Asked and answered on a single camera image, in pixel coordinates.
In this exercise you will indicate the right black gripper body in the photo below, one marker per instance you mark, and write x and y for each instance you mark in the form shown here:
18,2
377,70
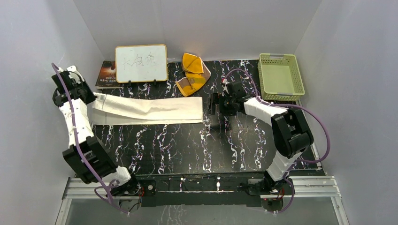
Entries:
226,105

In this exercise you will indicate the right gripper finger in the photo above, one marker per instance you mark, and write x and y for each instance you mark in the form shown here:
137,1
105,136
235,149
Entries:
215,98
213,106

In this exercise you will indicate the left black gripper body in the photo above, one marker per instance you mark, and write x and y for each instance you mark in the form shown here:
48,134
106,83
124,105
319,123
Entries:
86,90

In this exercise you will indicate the white towel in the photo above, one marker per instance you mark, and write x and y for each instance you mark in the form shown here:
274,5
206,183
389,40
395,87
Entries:
114,110

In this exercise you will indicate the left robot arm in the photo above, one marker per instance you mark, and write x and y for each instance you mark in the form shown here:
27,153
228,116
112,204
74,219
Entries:
86,154

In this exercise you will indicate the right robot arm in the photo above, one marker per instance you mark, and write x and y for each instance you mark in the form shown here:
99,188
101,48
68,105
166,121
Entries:
291,132

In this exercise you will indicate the yellow brown towel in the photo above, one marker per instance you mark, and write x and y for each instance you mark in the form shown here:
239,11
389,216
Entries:
196,74

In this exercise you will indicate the dark book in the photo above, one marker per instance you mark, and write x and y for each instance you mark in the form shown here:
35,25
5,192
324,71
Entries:
107,76

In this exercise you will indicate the green plastic basket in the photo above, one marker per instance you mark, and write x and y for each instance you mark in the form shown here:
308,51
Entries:
280,77

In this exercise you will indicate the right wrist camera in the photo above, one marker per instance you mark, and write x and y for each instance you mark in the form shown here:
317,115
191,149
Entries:
224,84

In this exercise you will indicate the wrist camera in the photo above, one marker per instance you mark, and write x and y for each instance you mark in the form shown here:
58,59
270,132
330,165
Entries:
73,72
224,84

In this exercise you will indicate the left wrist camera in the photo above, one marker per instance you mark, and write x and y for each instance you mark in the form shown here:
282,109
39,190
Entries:
73,72

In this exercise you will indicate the whiteboard with yellow frame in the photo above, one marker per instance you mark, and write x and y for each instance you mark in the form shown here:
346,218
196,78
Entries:
141,63

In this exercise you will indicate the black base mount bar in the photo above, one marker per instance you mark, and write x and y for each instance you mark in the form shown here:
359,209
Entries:
238,188

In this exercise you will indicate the aluminium rail frame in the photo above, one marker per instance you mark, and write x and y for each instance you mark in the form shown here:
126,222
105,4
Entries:
307,186

